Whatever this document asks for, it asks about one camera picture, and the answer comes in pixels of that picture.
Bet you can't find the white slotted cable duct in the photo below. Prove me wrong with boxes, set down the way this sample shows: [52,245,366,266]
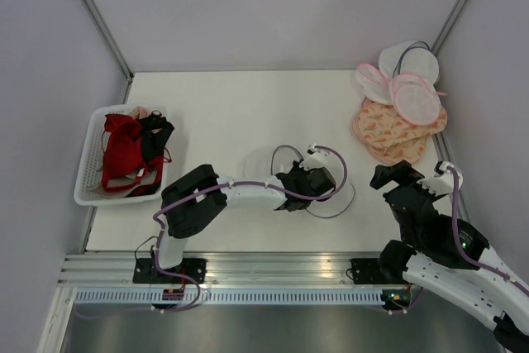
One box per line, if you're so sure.
[74,287,384,306]

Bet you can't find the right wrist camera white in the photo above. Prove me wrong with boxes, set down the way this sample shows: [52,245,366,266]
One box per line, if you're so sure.
[417,161,463,197]

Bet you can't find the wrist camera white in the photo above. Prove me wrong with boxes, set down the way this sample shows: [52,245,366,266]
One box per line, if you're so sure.
[300,144,330,171]
[417,161,463,197]

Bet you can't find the pink trimmed mesh bag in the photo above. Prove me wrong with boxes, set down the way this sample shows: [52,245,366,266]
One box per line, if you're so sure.
[388,74,446,126]
[355,63,393,105]

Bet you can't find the floral orange laundry bag upper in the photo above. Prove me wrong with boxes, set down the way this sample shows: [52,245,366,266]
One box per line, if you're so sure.
[353,101,447,149]

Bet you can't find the white plastic basket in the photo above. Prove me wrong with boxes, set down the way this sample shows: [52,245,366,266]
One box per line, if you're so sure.
[74,104,172,207]

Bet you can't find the left arm base black plate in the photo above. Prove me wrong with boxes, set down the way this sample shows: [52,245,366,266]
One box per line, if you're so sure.
[132,258,207,284]

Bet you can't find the left aluminium frame post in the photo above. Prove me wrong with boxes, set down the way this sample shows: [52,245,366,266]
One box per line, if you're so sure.
[80,0,134,83]

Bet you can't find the right arm base black plate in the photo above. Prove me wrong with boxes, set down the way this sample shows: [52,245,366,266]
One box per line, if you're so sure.
[346,258,392,285]

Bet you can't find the red bra from bag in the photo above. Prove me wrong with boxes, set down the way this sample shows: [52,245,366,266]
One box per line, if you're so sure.
[100,113,172,198]

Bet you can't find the aluminium rail front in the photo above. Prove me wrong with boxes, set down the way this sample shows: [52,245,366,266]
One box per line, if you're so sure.
[59,251,379,289]

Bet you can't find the floral orange laundry bag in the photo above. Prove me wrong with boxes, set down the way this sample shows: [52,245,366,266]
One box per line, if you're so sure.
[367,137,427,165]
[353,101,447,149]

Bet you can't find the black bra in basket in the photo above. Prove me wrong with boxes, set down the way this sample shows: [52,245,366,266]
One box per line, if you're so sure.
[139,110,174,163]

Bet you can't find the right aluminium frame post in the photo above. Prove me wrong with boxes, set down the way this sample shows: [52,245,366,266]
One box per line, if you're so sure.
[431,0,470,56]

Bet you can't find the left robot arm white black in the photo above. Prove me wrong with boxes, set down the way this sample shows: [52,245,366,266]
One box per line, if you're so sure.
[151,161,342,284]

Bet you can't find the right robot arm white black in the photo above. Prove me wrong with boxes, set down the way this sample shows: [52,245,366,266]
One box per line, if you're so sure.
[369,160,528,352]

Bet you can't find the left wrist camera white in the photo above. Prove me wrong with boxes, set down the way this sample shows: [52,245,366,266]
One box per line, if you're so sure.
[300,144,330,171]

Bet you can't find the white mesh bag blue zipper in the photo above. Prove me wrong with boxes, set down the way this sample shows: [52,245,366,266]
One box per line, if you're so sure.
[378,41,440,84]

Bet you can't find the pink trimmed mesh bag back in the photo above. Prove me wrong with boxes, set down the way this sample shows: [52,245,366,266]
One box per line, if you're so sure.
[355,63,393,105]

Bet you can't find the floral orange laundry bag lower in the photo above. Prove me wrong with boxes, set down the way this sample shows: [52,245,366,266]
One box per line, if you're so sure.
[367,137,427,165]

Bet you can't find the pink trimmed mesh bag front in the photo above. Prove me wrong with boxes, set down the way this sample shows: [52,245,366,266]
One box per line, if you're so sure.
[388,74,446,126]

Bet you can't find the aluminium frame post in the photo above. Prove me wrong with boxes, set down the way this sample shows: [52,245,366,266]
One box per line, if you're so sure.
[431,0,470,56]
[80,0,134,83]

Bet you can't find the beige bra in basket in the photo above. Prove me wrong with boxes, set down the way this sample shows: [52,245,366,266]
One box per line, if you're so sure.
[127,106,152,121]

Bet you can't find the white mesh laundry bag blue trim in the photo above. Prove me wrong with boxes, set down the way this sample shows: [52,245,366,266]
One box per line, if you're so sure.
[243,145,355,220]

